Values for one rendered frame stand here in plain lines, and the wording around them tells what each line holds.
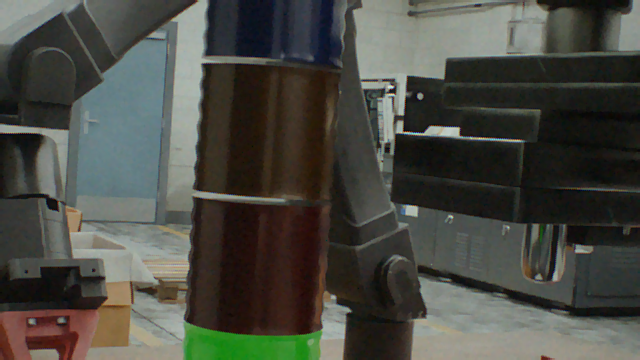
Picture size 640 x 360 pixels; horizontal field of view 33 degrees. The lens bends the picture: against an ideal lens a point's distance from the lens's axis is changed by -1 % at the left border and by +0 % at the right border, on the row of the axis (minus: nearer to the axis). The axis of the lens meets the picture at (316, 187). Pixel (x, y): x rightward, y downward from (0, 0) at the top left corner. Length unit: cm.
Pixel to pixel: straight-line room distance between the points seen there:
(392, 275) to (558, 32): 42
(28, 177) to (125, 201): 1099
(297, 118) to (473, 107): 28
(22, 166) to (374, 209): 32
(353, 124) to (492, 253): 730
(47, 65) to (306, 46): 48
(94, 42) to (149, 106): 1099
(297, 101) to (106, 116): 1137
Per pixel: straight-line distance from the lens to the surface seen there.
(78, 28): 78
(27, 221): 74
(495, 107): 54
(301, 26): 27
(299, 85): 27
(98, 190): 1166
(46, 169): 77
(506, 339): 136
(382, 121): 944
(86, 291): 72
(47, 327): 74
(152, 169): 1181
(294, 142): 27
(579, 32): 54
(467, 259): 848
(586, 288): 755
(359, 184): 92
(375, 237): 93
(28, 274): 70
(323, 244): 28
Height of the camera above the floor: 114
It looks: 3 degrees down
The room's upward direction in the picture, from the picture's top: 4 degrees clockwise
